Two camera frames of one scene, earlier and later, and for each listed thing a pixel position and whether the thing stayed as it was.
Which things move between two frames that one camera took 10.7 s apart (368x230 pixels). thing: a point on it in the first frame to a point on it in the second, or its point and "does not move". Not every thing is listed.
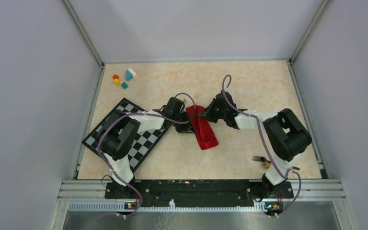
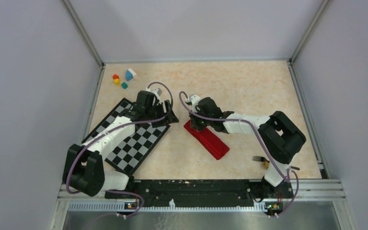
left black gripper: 186,127 to 172,118
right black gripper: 208,112 to 194,123
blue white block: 130,74 does not move
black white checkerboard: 143,143 does not move
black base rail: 198,193 does not move
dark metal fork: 261,159 does not move
